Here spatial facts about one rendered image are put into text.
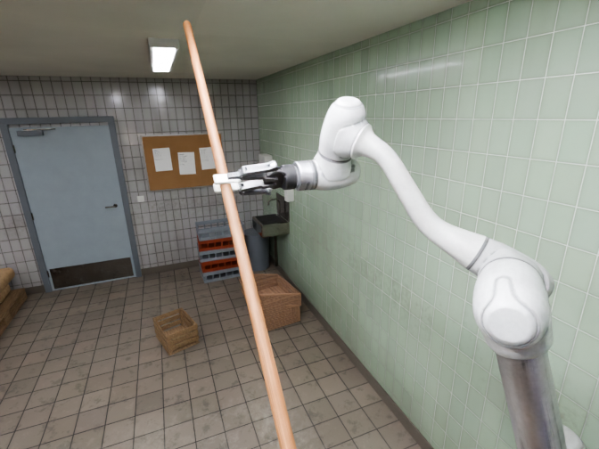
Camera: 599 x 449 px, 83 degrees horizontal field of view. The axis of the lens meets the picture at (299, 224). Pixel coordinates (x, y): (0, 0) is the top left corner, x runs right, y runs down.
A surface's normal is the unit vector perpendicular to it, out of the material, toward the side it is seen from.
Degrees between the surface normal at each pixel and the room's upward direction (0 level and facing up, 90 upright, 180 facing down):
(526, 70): 90
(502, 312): 88
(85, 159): 90
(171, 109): 90
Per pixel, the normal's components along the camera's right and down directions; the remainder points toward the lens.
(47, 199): 0.37, 0.28
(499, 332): -0.50, 0.12
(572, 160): -0.93, 0.13
